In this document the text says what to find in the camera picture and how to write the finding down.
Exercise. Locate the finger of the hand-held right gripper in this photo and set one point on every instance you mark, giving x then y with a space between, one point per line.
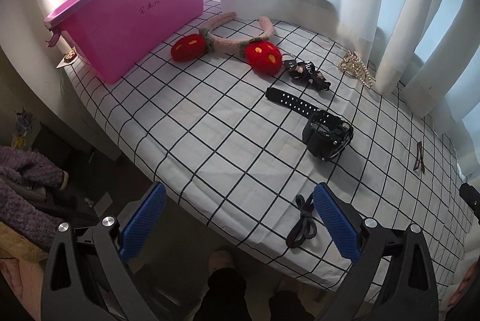
471 199

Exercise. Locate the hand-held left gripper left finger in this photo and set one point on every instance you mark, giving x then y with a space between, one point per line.
144 223

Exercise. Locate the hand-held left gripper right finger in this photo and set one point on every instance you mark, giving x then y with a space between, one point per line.
335 227

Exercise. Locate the black wrist watch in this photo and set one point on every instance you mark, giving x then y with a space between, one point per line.
326 137

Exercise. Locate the pink strawberry headband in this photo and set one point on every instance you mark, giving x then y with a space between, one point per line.
262 54

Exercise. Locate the pink plastic storage box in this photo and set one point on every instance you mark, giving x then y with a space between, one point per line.
123 17

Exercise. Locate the person's right hand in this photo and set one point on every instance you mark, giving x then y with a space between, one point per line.
468 281

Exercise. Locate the brown hair clip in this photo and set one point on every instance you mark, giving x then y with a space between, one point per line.
419 156

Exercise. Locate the person's left slipper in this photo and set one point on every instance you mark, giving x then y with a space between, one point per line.
221 259

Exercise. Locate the person's black trousers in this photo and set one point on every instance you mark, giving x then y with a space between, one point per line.
225 294

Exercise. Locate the white checked tablecloth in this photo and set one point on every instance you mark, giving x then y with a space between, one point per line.
187 118

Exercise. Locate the purple fleece garment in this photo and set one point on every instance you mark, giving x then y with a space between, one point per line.
22 171

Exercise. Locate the gold hair claw clip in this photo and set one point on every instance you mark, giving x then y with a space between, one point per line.
354 64

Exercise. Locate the small white card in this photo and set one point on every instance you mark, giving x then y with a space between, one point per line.
67 58

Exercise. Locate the cream curtain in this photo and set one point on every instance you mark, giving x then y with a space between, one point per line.
393 24

